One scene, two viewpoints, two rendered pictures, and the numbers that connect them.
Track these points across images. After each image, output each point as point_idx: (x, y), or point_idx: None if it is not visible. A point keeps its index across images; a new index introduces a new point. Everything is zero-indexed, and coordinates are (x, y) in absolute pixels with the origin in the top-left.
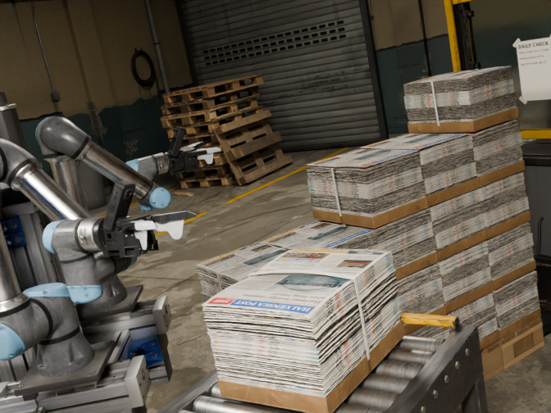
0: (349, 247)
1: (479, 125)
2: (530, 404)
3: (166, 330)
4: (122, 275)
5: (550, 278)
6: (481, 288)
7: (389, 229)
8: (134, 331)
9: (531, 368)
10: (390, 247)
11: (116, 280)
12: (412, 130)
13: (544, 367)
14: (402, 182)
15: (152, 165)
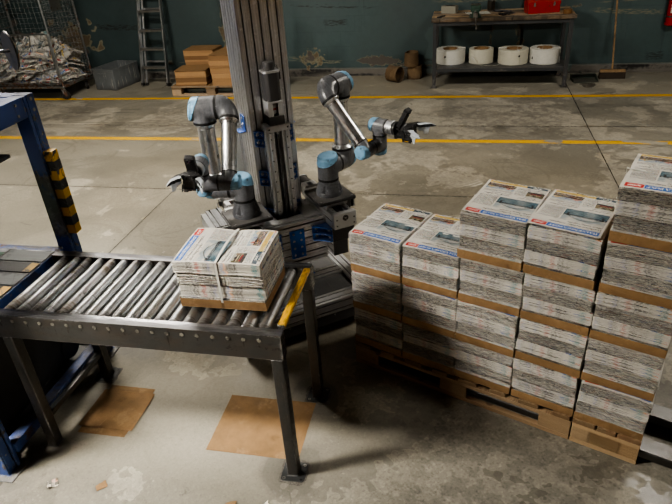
0: (431, 256)
1: (618, 238)
2: (516, 463)
3: (335, 229)
4: (609, 166)
5: None
6: (563, 367)
7: (472, 265)
8: (326, 218)
9: (581, 459)
10: (471, 278)
11: (330, 186)
12: None
13: (587, 467)
14: (498, 239)
15: (380, 127)
